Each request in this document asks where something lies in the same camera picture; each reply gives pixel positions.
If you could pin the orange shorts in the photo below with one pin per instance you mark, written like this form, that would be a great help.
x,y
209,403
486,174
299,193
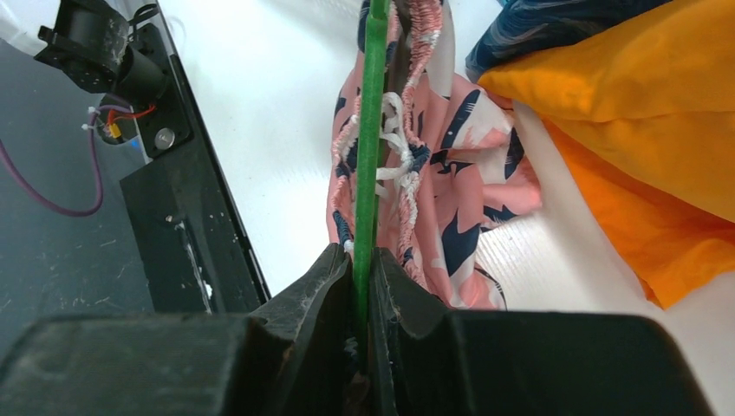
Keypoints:
x,y
643,116

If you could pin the pink shark print shorts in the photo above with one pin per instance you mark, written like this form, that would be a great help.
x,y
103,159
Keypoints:
x,y
454,166

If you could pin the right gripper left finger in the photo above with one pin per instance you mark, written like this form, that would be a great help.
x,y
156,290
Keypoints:
x,y
284,358

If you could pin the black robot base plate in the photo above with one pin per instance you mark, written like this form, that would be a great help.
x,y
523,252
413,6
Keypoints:
x,y
193,246

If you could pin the green plastic hanger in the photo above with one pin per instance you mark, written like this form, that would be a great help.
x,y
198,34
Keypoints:
x,y
368,152

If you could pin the dark blue whale shorts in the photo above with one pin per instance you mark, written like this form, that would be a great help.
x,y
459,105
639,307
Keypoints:
x,y
523,27

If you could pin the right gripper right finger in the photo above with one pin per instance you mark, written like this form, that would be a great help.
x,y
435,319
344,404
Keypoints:
x,y
433,360

